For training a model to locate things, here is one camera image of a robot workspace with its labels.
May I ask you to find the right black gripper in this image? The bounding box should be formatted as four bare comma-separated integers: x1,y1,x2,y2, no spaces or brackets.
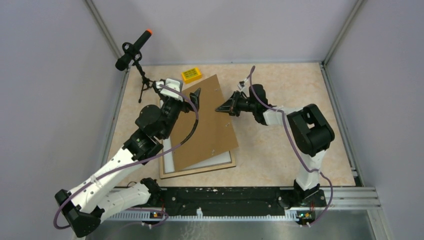
215,90,257,118

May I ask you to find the brown cardboard backing board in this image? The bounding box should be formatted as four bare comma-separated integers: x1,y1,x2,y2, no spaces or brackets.
169,75,239,172

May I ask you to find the landscape photo print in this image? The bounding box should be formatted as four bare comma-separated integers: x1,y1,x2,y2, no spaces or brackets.
160,99,233,174

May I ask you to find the wooden picture frame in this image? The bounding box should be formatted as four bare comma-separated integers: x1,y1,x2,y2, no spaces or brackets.
158,96,237,180

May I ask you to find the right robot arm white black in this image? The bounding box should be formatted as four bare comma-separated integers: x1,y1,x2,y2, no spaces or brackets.
215,84,335,208

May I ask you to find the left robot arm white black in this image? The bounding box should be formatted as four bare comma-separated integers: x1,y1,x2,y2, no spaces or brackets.
52,84,201,238

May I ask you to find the yellow green toy block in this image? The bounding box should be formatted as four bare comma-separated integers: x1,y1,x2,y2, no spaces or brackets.
181,67,203,84

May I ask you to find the small black tripod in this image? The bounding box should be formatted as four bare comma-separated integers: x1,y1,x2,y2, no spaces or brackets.
132,59,155,104

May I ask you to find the black microphone orange tip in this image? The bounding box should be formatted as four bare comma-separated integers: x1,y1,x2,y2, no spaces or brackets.
115,29,153,71

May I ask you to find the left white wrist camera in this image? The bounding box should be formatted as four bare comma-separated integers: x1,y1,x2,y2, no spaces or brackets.
155,78,183,101

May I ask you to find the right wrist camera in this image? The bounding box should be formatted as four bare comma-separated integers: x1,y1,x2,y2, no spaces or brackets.
237,78,249,92

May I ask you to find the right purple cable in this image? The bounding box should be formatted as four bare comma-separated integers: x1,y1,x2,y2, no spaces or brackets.
247,65,334,229

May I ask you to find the purple cable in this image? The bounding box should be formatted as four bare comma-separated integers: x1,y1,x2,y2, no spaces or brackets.
53,84,200,230
247,65,334,229

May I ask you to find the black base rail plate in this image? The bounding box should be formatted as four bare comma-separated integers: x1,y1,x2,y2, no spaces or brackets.
119,186,327,218

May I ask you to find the aluminium frame rail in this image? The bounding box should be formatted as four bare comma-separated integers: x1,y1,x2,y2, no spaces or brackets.
110,187,381,222

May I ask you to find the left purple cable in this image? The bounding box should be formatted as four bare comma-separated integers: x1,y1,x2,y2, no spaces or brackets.
53,84,200,230

